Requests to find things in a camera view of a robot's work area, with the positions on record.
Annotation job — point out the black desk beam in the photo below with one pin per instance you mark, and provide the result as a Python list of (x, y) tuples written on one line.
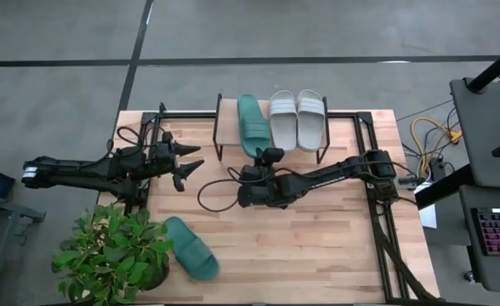
[(443, 187)]

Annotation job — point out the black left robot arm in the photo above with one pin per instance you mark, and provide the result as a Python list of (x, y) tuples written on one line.
[(75, 172)]

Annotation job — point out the black pole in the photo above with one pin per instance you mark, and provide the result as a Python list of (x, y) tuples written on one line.
[(494, 68)]

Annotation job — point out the grey desk with keyboard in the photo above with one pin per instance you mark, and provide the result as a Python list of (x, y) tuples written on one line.
[(496, 272)]

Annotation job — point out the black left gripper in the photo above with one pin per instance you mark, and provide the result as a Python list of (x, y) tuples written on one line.
[(163, 161)]

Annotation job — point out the wooden shelf with black frame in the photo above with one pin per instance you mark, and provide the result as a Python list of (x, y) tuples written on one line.
[(226, 127)]

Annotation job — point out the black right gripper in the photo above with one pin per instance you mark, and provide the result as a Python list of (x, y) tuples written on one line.
[(273, 156)]

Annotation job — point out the green potted plant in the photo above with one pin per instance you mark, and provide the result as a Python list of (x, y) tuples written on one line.
[(114, 255)]

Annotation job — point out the teal rubber slide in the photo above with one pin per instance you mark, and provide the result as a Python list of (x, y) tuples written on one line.
[(190, 251), (253, 123)]

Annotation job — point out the black aluminium table frame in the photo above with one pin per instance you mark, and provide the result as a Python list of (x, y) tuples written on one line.
[(362, 118)]

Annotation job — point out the grey desk with pole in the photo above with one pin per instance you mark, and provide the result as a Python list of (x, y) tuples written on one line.
[(484, 127)]

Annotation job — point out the white paper sheet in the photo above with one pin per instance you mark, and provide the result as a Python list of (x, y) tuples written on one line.
[(428, 217)]

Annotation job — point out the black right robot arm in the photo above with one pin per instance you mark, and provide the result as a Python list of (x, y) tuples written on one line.
[(326, 174)]

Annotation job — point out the black power strip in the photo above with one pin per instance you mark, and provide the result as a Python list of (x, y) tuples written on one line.
[(437, 168)]

